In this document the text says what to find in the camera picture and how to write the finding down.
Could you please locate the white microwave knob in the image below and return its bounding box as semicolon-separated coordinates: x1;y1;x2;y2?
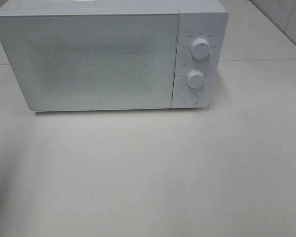
190;37;211;60
186;70;206;88

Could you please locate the white microwave oven body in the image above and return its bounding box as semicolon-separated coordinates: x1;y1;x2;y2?
0;0;228;109

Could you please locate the round white door button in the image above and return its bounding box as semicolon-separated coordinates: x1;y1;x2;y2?
184;93;199;106

